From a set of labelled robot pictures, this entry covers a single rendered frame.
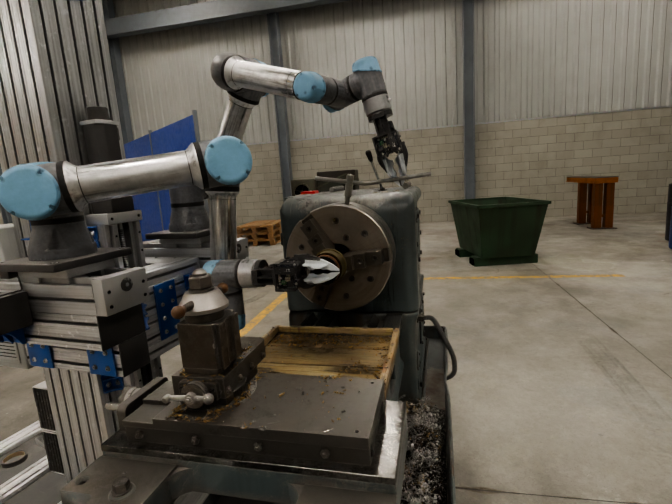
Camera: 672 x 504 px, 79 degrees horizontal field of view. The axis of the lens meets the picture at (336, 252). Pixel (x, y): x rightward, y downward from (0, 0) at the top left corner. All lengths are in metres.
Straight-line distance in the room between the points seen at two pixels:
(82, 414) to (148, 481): 0.99
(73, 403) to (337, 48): 10.99
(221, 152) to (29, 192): 0.40
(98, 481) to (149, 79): 13.41
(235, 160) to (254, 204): 11.11
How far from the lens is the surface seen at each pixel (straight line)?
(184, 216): 1.55
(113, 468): 0.77
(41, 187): 1.06
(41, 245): 1.22
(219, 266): 1.11
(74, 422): 1.74
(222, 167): 1.04
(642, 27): 12.62
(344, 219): 1.16
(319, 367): 0.98
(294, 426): 0.63
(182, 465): 0.72
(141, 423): 0.75
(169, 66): 13.60
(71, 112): 1.51
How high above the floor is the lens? 1.31
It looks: 10 degrees down
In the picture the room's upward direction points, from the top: 4 degrees counter-clockwise
